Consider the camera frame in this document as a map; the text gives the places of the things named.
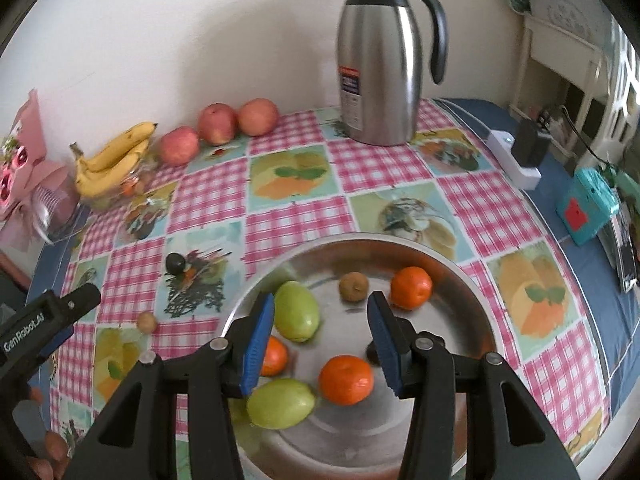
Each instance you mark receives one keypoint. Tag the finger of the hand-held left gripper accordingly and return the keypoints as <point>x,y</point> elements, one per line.
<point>85,300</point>

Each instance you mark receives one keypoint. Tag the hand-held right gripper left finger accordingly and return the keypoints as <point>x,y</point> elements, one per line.
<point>257,345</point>

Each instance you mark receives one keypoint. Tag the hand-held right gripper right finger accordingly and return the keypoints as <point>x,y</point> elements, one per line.
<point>385,340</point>

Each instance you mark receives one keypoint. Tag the dark round fruit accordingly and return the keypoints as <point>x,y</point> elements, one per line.
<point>372,355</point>
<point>175,263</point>

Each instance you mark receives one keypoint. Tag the orange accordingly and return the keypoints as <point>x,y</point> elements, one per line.
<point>275,355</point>
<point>346,380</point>
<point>411,287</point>

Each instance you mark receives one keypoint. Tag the green mango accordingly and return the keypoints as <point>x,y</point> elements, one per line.
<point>280,402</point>
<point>297,312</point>

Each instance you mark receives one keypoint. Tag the small brown fruit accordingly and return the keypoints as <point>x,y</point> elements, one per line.
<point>146,322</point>

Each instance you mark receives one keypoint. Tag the round metal plate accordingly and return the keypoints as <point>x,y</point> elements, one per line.
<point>350,440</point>

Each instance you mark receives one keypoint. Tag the person's left hand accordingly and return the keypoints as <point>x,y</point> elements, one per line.
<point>47,455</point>

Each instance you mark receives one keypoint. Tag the small tangerine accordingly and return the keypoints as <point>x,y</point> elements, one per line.
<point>127,189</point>

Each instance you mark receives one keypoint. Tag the pink flower bouquet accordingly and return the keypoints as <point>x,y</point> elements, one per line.
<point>30,180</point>

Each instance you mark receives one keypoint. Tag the pink checkered tablecloth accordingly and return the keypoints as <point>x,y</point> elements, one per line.
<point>300,220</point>

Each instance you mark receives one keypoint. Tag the clear plastic container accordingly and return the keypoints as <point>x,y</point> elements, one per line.
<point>142,175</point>

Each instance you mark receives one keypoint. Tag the yellow banana bunch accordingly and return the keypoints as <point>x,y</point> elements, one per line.
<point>110,160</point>

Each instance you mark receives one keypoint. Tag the red apple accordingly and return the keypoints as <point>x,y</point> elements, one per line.
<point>179,146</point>
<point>217,123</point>
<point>257,116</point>

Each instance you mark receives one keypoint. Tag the white power strip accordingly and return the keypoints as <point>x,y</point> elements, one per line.
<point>505,152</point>

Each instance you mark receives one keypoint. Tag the teal box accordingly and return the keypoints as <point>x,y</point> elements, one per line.
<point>587,207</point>

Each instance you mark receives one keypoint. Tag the black charger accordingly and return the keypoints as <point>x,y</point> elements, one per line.
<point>531,142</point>

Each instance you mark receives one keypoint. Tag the stainless steel thermos jug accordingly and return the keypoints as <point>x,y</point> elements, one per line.
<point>380,70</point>

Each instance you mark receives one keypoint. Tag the white chair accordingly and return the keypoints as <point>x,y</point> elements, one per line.
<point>625,95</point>

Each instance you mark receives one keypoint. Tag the white wooden shelf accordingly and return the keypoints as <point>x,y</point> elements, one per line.
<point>560,45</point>

